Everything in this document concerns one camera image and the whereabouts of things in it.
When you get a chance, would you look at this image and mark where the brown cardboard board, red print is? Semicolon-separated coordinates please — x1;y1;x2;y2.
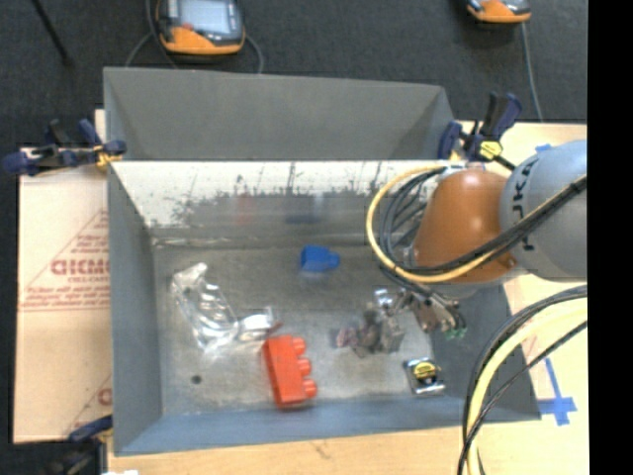
11;164;114;445

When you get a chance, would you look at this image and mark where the orange toy brick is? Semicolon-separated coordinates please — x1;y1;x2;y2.
261;335;318;411

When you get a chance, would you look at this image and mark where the blue cup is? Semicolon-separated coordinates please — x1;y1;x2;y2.
298;244;341;274

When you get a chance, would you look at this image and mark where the grey metal bin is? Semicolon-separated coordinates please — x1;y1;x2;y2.
102;66;541;457

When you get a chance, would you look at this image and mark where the silver and yellow tape measure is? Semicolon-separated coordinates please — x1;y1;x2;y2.
402;357;447;396

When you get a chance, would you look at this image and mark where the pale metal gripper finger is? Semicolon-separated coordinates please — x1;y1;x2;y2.
352;319;406;359
335;307;388;347

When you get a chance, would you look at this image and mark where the clear plastic package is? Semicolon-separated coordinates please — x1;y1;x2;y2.
169;261;282;354

